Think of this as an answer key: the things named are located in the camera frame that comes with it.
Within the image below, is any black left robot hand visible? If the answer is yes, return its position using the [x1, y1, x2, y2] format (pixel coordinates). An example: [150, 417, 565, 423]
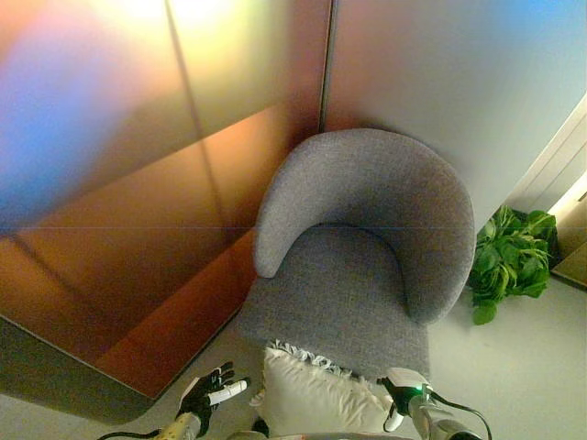
[176, 361, 252, 421]

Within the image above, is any grey fabric round armchair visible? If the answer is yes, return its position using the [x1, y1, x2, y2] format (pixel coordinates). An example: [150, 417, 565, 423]
[237, 128, 477, 380]

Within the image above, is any white fringed pillow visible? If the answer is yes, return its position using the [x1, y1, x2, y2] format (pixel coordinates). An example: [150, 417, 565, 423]
[249, 338, 396, 436]

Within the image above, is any white door frame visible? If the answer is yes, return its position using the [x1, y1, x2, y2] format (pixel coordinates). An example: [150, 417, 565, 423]
[476, 89, 587, 230]

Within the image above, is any copper glossy stepped cabinet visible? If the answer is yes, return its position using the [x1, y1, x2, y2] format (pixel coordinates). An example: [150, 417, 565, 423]
[0, 104, 323, 424]

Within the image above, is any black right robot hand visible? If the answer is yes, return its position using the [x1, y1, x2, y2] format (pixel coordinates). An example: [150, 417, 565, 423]
[376, 367, 435, 433]

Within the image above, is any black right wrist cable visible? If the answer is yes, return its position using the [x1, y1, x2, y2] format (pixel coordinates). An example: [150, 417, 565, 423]
[428, 392, 490, 435]

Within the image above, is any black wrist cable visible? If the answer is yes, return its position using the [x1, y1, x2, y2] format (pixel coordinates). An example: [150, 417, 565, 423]
[428, 392, 490, 435]
[94, 428, 162, 440]

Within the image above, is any green leafy potted plant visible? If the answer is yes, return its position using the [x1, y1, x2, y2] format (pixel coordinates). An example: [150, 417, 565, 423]
[467, 204, 559, 326]

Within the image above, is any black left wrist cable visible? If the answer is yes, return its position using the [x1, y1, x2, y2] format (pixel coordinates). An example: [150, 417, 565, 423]
[94, 428, 162, 440]

